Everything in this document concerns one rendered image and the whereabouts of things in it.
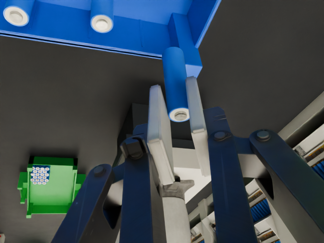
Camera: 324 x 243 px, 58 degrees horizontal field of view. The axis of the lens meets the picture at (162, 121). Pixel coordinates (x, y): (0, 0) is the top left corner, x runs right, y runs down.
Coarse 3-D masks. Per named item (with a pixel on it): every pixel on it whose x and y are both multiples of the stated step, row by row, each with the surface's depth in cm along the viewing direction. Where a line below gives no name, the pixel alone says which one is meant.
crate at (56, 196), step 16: (32, 160) 125; (48, 160) 127; (64, 160) 129; (64, 176) 136; (32, 192) 137; (48, 192) 139; (64, 192) 141; (32, 208) 138; (48, 208) 141; (64, 208) 144
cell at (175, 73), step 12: (168, 48) 24; (168, 60) 23; (180, 60) 23; (168, 72) 22; (180, 72) 22; (168, 84) 22; (180, 84) 21; (168, 96) 21; (180, 96) 21; (168, 108) 21; (180, 108) 20; (180, 120) 21
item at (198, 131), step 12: (192, 84) 19; (192, 96) 17; (192, 108) 16; (192, 120) 15; (204, 120) 16; (192, 132) 14; (204, 132) 14; (204, 144) 14; (204, 156) 15; (204, 168) 15
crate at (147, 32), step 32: (0, 0) 26; (64, 0) 28; (128, 0) 28; (160, 0) 29; (192, 0) 29; (0, 32) 24; (32, 32) 25; (64, 32) 26; (96, 32) 27; (128, 32) 29; (160, 32) 30; (192, 32) 28; (192, 64) 26
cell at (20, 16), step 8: (8, 0) 22; (16, 0) 21; (24, 0) 22; (32, 0) 23; (8, 8) 21; (16, 8) 21; (24, 8) 21; (32, 8) 23; (8, 16) 22; (16, 16) 22; (24, 16) 22; (16, 24) 22; (24, 24) 22
